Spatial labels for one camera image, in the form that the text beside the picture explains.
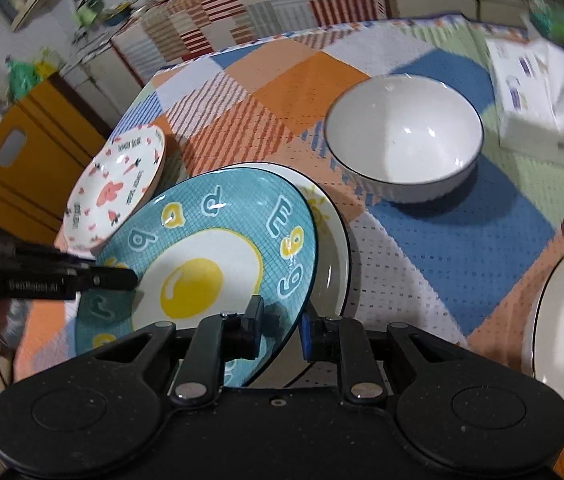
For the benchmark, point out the patchwork tablecloth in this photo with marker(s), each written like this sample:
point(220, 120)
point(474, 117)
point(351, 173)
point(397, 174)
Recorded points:
point(436, 250)

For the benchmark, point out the white tissue box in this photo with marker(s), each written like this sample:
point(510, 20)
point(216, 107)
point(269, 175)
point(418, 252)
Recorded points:
point(536, 110)

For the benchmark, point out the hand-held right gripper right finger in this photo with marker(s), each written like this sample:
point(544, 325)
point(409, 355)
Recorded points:
point(307, 337)

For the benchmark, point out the striped patchwork blanket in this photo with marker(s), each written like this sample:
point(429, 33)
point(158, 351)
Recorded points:
point(222, 20)

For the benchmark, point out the white sun print plate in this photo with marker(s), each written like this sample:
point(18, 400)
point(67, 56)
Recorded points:
point(333, 260)

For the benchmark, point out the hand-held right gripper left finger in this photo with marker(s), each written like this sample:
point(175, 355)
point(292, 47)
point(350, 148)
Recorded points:
point(254, 322)

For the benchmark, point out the blue fried egg print plate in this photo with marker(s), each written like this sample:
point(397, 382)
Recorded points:
point(202, 220)

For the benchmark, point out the green plastic bag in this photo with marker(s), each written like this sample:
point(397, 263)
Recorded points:
point(29, 75)

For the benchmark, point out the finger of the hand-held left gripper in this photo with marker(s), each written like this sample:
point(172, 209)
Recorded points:
point(112, 278)

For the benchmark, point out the white kitchen cabinet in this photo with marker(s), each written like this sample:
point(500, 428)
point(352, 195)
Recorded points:
point(456, 2)

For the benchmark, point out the white carrot print plate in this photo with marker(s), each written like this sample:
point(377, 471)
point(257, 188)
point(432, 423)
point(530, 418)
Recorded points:
point(112, 185)

